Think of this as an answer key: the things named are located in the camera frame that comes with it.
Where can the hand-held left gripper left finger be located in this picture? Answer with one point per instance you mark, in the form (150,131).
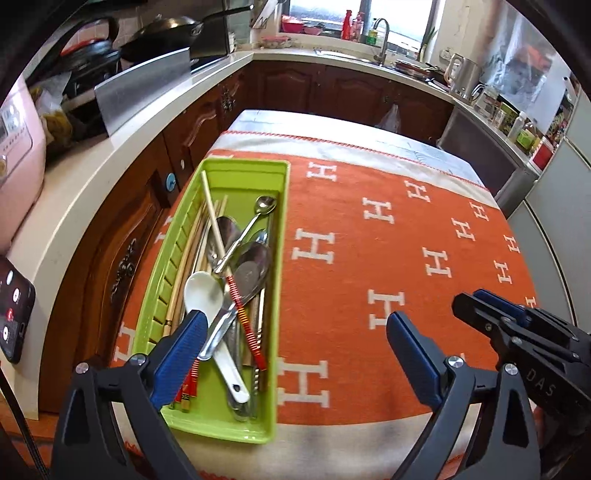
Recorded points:
(182,355)

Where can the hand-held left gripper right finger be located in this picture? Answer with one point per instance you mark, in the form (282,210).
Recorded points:
(415,360)

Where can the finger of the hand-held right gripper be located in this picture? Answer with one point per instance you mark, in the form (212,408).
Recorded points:
(475,311)
(503,305)

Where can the white ceramic spoon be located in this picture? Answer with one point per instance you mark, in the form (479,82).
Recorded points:
(203,295)

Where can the metal chopstick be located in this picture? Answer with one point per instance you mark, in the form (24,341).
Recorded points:
(257,383)

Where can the large metal spoon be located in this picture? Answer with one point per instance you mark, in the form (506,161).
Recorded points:
(226,230)
(251,277)

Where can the green plastic utensil tray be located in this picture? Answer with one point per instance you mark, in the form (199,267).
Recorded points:
(244,182)

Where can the orange patterned blanket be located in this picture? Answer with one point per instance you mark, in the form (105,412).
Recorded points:
(369,258)

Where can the grey refrigerator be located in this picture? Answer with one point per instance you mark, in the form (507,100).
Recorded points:
(554,194)

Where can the red box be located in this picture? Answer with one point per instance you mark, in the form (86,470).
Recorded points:
(542,152)

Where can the stainless steel cabinet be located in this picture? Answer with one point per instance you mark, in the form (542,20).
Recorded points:
(480,147)

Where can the green package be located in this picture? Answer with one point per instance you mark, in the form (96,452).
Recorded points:
(524,136)

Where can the black remote with red buttons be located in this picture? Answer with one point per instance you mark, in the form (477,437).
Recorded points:
(11,314)

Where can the white plastic bottle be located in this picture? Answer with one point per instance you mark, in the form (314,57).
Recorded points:
(517,122)

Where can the white kitchen countertop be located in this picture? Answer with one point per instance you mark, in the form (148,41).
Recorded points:
(92,175)

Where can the clear plastic bag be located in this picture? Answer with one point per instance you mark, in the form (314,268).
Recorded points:
(391,117)

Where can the steel electric kettle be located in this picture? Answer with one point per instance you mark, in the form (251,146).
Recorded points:
(461,74)

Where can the pale blue table cover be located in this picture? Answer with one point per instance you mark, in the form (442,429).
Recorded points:
(323,124)

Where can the hanging clear plastic bags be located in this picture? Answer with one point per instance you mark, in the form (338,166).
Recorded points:
(521,60)

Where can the stacked plates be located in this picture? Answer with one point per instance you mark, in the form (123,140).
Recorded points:
(415,67)

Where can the pink rice cooker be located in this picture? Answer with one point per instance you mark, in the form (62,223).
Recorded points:
(18,161)

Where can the yellow food bag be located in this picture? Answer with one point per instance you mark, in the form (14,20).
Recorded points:
(55,120)

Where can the steel splash panel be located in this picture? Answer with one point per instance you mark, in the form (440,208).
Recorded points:
(143,87)

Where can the steel kitchen sink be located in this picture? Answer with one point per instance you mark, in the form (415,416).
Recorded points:
(346,55)

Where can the steel kitchen faucet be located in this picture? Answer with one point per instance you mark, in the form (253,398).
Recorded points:
(381,39)

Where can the brown wooden kitchen cabinets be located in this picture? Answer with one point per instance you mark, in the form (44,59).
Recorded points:
(295,83)

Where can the green dish soap bottle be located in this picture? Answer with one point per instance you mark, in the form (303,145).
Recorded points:
(371,37)

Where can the black gas stove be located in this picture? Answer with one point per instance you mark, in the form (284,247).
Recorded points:
(207,57)

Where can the black pressure cooker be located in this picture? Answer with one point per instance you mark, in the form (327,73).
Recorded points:
(87,50)

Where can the kitchen window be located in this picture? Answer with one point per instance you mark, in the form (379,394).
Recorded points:
(360,14)

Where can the dark wok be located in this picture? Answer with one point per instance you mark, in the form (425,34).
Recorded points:
(161,34)

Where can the pink plate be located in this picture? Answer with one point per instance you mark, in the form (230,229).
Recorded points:
(277,41)

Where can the red bowl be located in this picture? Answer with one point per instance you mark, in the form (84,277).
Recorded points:
(293,23)

